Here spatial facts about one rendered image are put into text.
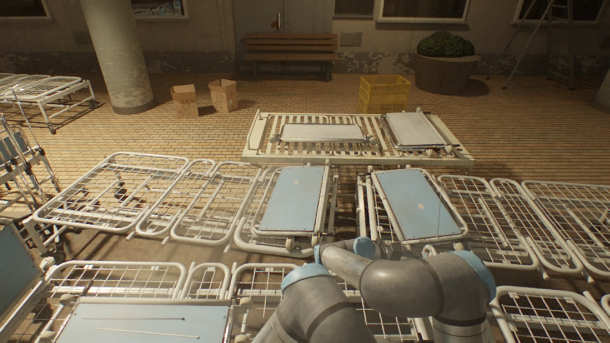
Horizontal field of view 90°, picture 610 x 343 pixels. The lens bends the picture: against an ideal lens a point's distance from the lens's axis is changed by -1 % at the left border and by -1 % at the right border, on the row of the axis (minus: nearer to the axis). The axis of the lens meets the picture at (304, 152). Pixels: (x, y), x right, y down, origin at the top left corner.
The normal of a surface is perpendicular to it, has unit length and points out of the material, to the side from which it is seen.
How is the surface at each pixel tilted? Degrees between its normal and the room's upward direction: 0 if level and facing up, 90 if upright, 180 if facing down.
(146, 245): 0
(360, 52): 90
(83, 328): 5
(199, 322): 5
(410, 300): 64
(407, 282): 35
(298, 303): 53
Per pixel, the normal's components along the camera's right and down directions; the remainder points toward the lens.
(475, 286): 0.18, -0.15
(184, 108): 0.32, 0.48
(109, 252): 0.01, -0.86
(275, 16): 0.01, 0.50
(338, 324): -0.04, -0.69
